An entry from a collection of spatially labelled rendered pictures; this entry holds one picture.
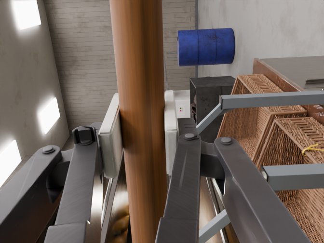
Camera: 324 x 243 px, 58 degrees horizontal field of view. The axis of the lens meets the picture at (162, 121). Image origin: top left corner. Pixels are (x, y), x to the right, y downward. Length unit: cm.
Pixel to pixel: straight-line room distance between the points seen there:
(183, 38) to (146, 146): 454
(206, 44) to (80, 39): 549
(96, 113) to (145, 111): 987
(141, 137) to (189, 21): 902
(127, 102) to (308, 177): 57
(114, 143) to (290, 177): 56
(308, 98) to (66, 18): 873
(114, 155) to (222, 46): 461
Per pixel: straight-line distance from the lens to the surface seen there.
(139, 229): 23
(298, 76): 161
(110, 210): 128
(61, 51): 971
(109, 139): 16
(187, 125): 18
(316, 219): 135
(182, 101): 650
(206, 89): 368
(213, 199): 147
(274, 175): 68
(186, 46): 467
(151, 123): 18
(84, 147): 16
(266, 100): 113
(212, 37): 476
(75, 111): 1018
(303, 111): 131
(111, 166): 17
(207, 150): 15
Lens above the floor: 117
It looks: level
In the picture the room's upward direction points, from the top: 93 degrees counter-clockwise
